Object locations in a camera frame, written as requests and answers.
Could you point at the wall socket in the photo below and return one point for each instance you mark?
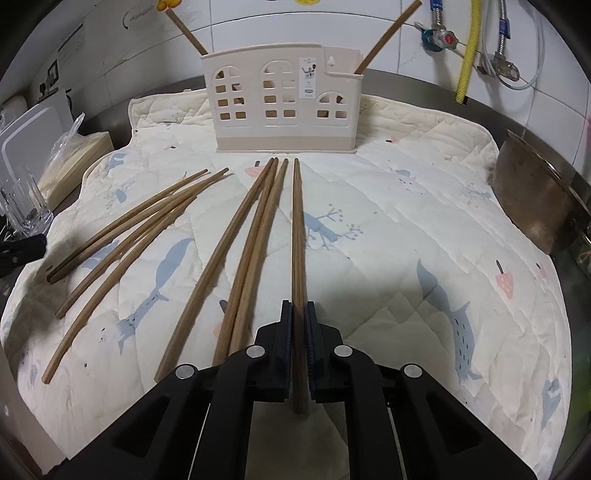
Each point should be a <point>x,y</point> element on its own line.
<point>50,78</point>

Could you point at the wooden board in plastic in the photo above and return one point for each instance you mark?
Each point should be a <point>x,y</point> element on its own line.
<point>87,157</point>

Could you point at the printed quilted mat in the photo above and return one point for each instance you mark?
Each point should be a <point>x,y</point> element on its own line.
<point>392,277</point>

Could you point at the clear glass cup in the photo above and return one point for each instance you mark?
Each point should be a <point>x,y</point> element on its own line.
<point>25,203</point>

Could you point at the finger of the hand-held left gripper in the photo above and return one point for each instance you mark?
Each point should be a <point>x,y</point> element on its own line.
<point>23,254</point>

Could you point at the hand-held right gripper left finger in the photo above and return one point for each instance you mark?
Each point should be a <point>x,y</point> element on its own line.
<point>287,323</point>

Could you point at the metal bowl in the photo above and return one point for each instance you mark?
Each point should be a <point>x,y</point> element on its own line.
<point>531,194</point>

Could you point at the clear plastic bag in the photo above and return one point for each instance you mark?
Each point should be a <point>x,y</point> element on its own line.
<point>64,138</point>

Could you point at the beige plastic utensil holder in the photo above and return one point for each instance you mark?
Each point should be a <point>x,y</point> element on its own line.
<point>258,138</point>

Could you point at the metal water valve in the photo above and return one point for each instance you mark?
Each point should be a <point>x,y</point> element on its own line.
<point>501,67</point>

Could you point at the white cutting board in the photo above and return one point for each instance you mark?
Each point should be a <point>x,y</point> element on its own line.
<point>37,134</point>

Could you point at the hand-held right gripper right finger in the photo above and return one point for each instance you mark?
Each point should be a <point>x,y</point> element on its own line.
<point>310,323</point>

